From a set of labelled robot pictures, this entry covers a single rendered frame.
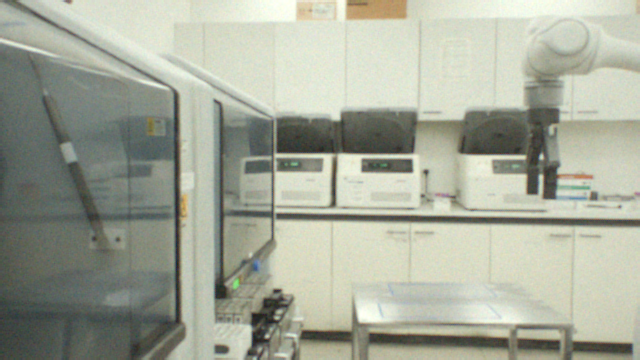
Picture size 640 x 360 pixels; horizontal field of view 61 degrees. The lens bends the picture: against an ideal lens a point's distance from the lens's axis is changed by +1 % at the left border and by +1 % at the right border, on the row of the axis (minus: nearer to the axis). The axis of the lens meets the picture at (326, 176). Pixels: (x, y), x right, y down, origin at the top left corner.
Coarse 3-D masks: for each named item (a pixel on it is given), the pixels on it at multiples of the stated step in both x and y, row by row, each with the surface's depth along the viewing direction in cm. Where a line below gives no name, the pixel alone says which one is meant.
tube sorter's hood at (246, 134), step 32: (224, 96) 154; (224, 128) 121; (256, 128) 154; (224, 160) 121; (256, 160) 154; (224, 192) 121; (256, 192) 154; (224, 224) 122; (256, 224) 155; (224, 256) 121; (256, 256) 152; (224, 288) 121
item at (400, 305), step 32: (352, 288) 186; (384, 288) 186; (416, 288) 186; (448, 288) 187; (480, 288) 187; (512, 288) 187; (352, 320) 193; (384, 320) 151; (416, 320) 152; (448, 320) 152; (480, 320) 152; (512, 320) 152; (544, 320) 153; (352, 352) 194; (512, 352) 194
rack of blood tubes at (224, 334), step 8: (216, 328) 131; (224, 328) 131; (232, 328) 131; (240, 328) 131; (248, 328) 131; (216, 336) 125; (224, 336) 125; (232, 336) 125; (240, 336) 125; (248, 336) 130; (216, 344) 134; (224, 344) 124; (232, 344) 124; (240, 344) 123; (248, 344) 130; (216, 352) 130; (224, 352) 130; (232, 352) 124; (240, 352) 124
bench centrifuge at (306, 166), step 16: (288, 128) 381; (304, 128) 380; (320, 128) 379; (288, 144) 400; (304, 144) 399; (320, 144) 397; (288, 160) 362; (304, 160) 361; (320, 160) 360; (336, 160) 396; (288, 176) 358; (304, 176) 356; (320, 176) 355; (288, 192) 358; (304, 192) 357; (320, 192) 356
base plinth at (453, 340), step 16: (304, 336) 367; (320, 336) 366; (336, 336) 365; (384, 336) 362; (400, 336) 361; (416, 336) 360; (432, 336) 359; (448, 336) 358; (464, 336) 357; (480, 336) 356; (608, 352) 348; (624, 352) 348
